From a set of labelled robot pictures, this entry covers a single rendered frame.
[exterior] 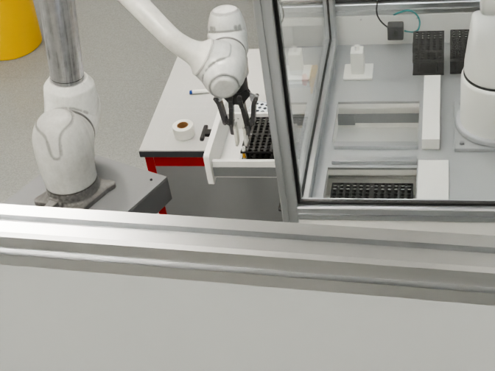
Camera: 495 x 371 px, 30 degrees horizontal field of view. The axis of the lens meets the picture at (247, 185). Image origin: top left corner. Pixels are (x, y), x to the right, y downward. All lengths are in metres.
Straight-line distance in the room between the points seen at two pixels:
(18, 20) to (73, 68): 2.54
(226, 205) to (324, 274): 2.44
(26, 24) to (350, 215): 3.37
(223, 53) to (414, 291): 1.68
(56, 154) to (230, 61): 0.60
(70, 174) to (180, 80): 0.85
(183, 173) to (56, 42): 0.68
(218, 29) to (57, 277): 1.68
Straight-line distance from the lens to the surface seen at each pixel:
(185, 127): 3.05
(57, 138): 2.62
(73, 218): 0.79
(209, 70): 2.33
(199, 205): 3.18
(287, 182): 2.17
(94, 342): 0.89
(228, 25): 2.45
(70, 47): 2.72
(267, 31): 1.95
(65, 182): 2.68
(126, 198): 2.73
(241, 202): 3.13
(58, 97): 2.77
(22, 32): 5.31
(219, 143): 2.83
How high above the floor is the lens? 2.54
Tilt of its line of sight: 39 degrees down
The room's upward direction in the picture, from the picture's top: 9 degrees counter-clockwise
